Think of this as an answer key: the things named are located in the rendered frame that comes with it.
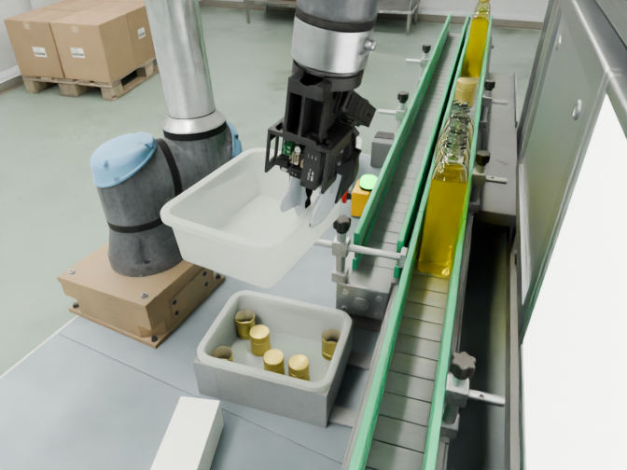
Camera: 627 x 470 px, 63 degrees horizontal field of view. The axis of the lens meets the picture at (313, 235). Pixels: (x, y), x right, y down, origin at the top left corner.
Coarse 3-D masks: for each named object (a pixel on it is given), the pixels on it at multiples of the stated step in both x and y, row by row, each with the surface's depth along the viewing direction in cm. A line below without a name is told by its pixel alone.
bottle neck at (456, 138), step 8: (456, 128) 79; (464, 128) 78; (448, 136) 78; (456, 136) 77; (464, 136) 77; (448, 144) 79; (456, 144) 78; (464, 144) 78; (448, 152) 79; (456, 152) 79; (448, 160) 80; (456, 160) 79
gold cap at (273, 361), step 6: (264, 354) 84; (270, 354) 84; (276, 354) 84; (282, 354) 84; (264, 360) 83; (270, 360) 83; (276, 360) 83; (282, 360) 83; (264, 366) 84; (270, 366) 83; (276, 366) 83; (282, 366) 84; (276, 372) 84; (282, 372) 85
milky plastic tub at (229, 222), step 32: (256, 160) 77; (192, 192) 67; (224, 192) 73; (256, 192) 79; (192, 224) 60; (224, 224) 73; (256, 224) 73; (288, 224) 73; (320, 224) 69; (192, 256) 65; (224, 256) 62; (256, 256) 59; (288, 256) 63
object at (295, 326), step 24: (264, 312) 93; (288, 312) 92; (312, 312) 90; (336, 312) 89; (216, 336) 86; (288, 336) 94; (312, 336) 93; (216, 360) 80; (240, 360) 89; (312, 360) 89; (336, 360) 80; (288, 384) 77; (312, 384) 76
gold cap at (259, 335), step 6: (252, 330) 89; (258, 330) 89; (264, 330) 89; (252, 336) 88; (258, 336) 88; (264, 336) 88; (252, 342) 89; (258, 342) 88; (264, 342) 88; (252, 348) 89; (258, 348) 89; (264, 348) 89; (270, 348) 90; (258, 354) 89
